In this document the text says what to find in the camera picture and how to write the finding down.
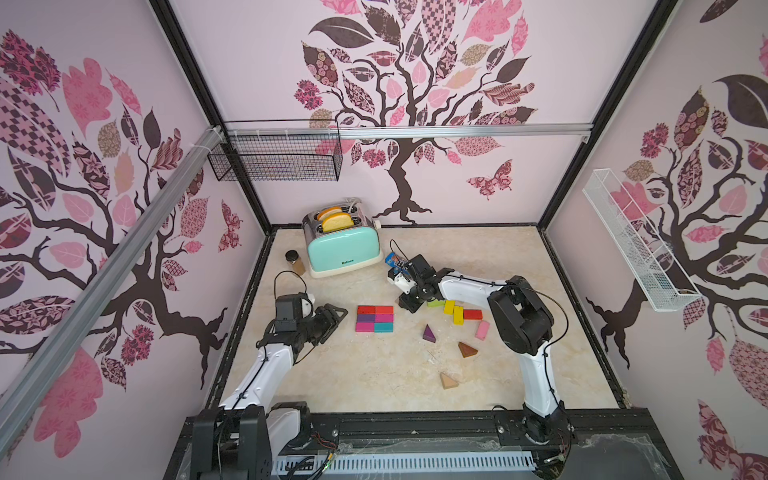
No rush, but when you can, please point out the magenta rectangular block front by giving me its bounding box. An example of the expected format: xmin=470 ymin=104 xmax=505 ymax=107
xmin=355 ymin=322 xmax=376 ymax=333

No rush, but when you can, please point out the teal rectangular block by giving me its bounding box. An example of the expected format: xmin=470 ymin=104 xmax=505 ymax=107
xmin=374 ymin=322 xmax=394 ymax=333

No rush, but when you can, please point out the purple triangular wooden block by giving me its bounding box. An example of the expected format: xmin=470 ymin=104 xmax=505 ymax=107
xmin=422 ymin=325 xmax=436 ymax=343

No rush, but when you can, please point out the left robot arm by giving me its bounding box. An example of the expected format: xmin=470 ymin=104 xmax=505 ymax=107
xmin=188 ymin=294 xmax=348 ymax=479

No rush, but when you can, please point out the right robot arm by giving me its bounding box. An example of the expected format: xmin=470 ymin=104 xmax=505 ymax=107
xmin=387 ymin=255 xmax=568 ymax=445

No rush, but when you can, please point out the blue candy packet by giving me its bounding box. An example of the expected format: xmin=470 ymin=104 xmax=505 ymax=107
xmin=385 ymin=252 xmax=402 ymax=270

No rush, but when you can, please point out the yellow block upper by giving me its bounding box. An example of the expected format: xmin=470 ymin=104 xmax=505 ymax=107
xmin=443 ymin=300 xmax=456 ymax=315

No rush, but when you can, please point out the yellow block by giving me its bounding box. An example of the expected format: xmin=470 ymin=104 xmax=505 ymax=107
xmin=443 ymin=300 xmax=456 ymax=315
xmin=453 ymin=306 xmax=465 ymax=325

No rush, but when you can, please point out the yellow block lower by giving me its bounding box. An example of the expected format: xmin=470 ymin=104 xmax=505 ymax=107
xmin=453 ymin=306 xmax=465 ymax=325

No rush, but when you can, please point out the red block right group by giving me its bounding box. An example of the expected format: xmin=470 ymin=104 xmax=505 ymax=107
xmin=463 ymin=309 xmax=483 ymax=321

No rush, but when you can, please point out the small brown spice jar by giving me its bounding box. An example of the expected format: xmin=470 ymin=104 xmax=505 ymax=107
xmin=284 ymin=250 xmax=306 ymax=276

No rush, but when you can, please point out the light pink block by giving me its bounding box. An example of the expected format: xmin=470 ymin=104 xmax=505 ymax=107
xmin=475 ymin=321 xmax=490 ymax=341

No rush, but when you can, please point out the dark brown triangular block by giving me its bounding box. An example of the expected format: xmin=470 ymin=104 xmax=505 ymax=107
xmin=458 ymin=342 xmax=478 ymax=358

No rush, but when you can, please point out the mint green toy toaster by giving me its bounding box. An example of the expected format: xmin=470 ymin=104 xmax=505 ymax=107
xmin=301 ymin=198 xmax=383 ymax=279

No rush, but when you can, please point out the light brown triangular block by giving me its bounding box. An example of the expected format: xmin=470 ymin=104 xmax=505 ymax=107
xmin=439 ymin=372 xmax=459 ymax=390

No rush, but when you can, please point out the yellow toast slice front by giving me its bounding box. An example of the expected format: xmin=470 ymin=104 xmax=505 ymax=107
xmin=321 ymin=211 xmax=355 ymax=233

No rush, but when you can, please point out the orange toast slice back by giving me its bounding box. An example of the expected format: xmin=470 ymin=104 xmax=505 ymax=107
xmin=316 ymin=206 xmax=343 ymax=222

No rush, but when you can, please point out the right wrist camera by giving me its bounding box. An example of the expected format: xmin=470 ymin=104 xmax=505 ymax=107
xmin=387 ymin=262 xmax=416 ymax=294

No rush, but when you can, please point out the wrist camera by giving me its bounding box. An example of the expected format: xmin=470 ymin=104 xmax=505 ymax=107
xmin=274 ymin=293 xmax=315 ymax=333
xmin=387 ymin=262 xmax=416 ymax=294

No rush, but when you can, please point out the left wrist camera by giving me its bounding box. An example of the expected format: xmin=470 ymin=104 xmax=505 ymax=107
xmin=274 ymin=293 xmax=315 ymax=333

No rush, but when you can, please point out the white slotted cable duct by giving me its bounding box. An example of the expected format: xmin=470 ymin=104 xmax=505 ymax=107
xmin=272 ymin=451 xmax=536 ymax=478

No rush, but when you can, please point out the black wire wall basket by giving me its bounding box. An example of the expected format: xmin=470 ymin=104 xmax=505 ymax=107
xmin=208 ymin=118 xmax=343 ymax=182

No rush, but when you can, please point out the back wall aluminium rail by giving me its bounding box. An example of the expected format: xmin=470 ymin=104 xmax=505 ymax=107
xmin=228 ymin=123 xmax=593 ymax=140

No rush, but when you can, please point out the wall aluminium rail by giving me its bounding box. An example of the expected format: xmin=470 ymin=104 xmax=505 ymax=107
xmin=228 ymin=123 xmax=593 ymax=140
xmin=1 ymin=126 xmax=224 ymax=455

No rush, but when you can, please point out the left wall aluminium rail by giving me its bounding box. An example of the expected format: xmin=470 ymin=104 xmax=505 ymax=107
xmin=1 ymin=126 xmax=224 ymax=455

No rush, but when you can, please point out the white wire wall shelf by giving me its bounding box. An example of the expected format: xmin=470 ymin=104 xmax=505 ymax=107
xmin=583 ymin=168 xmax=704 ymax=312

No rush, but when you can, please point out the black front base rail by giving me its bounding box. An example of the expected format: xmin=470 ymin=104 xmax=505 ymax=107
xmin=179 ymin=407 xmax=655 ymax=448

